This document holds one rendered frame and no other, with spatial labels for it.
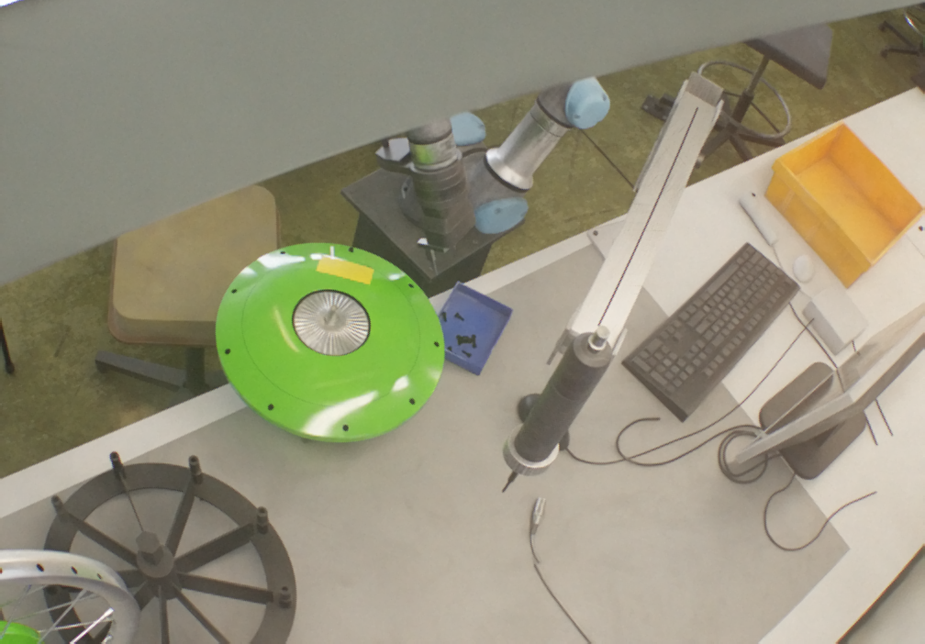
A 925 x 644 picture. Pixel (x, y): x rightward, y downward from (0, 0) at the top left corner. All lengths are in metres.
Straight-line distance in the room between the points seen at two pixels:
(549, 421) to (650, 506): 0.65
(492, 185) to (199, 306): 0.63
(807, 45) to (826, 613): 2.18
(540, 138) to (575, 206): 1.59
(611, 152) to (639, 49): 3.17
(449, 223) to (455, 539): 0.45
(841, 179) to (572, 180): 1.23
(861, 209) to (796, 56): 1.04
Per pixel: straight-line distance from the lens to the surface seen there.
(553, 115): 1.49
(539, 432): 0.86
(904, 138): 2.63
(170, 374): 2.40
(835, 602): 1.60
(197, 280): 1.90
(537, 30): 0.16
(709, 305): 1.72
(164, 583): 1.16
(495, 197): 1.55
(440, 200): 1.36
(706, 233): 1.87
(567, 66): 0.17
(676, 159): 1.08
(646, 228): 1.01
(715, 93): 1.23
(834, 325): 1.83
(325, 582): 1.30
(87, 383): 2.50
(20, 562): 0.66
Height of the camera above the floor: 2.14
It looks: 51 degrees down
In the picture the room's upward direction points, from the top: 19 degrees clockwise
